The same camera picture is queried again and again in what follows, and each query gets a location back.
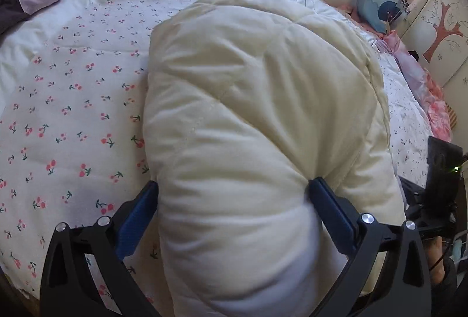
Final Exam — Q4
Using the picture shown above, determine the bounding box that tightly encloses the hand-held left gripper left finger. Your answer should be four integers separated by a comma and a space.
39, 180, 161, 317

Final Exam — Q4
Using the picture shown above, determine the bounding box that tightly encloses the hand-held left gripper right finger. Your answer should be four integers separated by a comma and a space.
308, 177, 433, 317

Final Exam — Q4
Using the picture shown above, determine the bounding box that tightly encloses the cream cherry-print quilt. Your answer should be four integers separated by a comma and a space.
0, 0, 436, 317

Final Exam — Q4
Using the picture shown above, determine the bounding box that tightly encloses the person's right forearm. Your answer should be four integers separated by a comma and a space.
425, 237, 447, 286

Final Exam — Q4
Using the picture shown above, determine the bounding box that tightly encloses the pink floral bed sheet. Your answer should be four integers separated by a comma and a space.
336, 2, 456, 143

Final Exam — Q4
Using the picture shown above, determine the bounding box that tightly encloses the tree-print wardrobe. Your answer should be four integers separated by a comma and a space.
398, 0, 468, 88

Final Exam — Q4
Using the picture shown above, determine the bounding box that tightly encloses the blue cartoon pillow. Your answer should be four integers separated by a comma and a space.
356, 0, 412, 35

